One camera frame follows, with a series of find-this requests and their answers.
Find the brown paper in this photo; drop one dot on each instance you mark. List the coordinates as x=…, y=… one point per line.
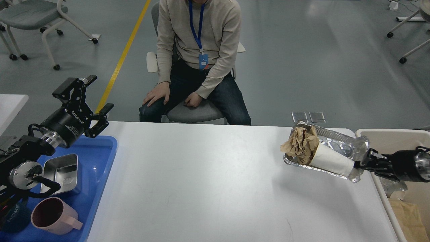
x=302, y=144

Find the white side table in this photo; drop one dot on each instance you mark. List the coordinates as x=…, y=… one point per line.
x=10, y=106

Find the metal floor socket plate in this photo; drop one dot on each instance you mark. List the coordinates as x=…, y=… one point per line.
x=299, y=116

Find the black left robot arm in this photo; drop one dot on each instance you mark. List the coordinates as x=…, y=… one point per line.
x=21, y=174

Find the pink mug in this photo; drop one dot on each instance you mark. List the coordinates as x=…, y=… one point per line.
x=55, y=216

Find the clear plastic bag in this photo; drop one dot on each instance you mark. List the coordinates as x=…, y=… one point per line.
x=392, y=189

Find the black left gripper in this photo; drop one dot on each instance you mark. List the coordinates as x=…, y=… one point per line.
x=62, y=128

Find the white paper cup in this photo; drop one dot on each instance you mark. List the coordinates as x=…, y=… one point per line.
x=327, y=159

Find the grey office chair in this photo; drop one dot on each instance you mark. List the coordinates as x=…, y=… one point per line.
x=198, y=114

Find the stainless steel rectangular container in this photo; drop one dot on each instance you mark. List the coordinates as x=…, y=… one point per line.
x=66, y=171

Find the aluminium foil tray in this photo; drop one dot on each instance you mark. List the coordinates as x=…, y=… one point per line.
x=353, y=148

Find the seated person beige sweater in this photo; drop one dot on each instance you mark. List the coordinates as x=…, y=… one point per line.
x=201, y=50

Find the grey chair far left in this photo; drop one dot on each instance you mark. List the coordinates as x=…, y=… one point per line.
x=36, y=14

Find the blue plastic tray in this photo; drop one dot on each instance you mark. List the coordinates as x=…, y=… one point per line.
x=95, y=157

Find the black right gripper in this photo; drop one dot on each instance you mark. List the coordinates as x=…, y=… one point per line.
x=405, y=165

